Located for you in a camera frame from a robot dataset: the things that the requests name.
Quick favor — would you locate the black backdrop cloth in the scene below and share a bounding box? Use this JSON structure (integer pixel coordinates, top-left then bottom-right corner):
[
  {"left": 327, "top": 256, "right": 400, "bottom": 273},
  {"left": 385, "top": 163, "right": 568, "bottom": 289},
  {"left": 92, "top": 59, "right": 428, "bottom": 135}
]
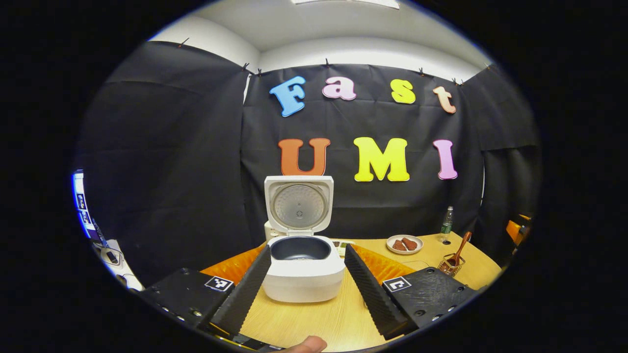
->
[{"left": 74, "top": 41, "right": 543, "bottom": 287}]

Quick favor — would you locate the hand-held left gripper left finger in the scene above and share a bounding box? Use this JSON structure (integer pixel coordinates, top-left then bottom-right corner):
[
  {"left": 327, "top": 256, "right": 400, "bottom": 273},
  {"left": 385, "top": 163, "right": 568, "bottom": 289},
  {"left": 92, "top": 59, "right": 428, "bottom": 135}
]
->
[{"left": 135, "top": 244, "right": 272, "bottom": 336}]

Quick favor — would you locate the metal wire chopstick holder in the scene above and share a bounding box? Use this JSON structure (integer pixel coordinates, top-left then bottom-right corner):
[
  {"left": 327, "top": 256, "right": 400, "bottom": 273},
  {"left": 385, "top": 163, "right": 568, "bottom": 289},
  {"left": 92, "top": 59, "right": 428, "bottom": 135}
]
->
[{"left": 438, "top": 253, "right": 466, "bottom": 277}]

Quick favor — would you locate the computer monitor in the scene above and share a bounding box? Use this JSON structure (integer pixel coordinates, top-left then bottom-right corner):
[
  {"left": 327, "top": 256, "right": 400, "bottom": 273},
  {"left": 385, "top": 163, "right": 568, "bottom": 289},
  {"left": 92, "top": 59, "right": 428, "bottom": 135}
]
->
[{"left": 73, "top": 170, "right": 106, "bottom": 241}]

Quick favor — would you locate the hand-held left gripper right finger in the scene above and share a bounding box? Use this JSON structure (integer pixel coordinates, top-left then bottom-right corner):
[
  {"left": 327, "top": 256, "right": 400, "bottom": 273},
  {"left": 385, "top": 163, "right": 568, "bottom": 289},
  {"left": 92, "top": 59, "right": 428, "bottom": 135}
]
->
[{"left": 344, "top": 244, "right": 479, "bottom": 340}]

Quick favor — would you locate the white side desk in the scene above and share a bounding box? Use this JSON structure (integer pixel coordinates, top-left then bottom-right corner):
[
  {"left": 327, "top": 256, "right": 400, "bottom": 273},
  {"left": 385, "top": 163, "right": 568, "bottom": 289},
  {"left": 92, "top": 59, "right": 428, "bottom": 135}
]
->
[{"left": 93, "top": 239, "right": 145, "bottom": 291}]

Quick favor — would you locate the brown wooden spoon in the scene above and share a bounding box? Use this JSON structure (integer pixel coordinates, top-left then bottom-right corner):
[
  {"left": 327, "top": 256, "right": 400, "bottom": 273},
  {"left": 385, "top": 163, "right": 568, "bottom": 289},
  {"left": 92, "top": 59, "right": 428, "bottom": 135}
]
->
[{"left": 449, "top": 231, "right": 472, "bottom": 268}]

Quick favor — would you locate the white plate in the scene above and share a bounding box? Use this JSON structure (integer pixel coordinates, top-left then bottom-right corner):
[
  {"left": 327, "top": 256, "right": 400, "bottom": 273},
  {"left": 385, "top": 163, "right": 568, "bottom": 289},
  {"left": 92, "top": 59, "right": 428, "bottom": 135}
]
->
[{"left": 386, "top": 234, "right": 424, "bottom": 255}]

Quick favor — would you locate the white rice cooker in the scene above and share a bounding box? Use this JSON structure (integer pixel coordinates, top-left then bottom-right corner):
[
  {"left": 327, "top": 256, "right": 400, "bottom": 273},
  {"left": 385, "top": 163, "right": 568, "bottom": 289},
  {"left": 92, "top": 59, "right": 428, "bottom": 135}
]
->
[{"left": 262, "top": 176, "right": 346, "bottom": 303}]

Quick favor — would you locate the clear water bottle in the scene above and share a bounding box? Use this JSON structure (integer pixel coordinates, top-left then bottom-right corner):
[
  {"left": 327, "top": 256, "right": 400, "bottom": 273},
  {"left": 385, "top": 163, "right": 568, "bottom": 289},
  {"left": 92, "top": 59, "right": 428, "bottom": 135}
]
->
[{"left": 440, "top": 206, "right": 454, "bottom": 243}]

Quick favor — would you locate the long ceiling light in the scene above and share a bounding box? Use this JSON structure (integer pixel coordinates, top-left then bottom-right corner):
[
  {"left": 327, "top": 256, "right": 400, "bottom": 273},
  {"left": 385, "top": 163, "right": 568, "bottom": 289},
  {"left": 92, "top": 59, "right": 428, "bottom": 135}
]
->
[{"left": 292, "top": 0, "right": 400, "bottom": 9}]

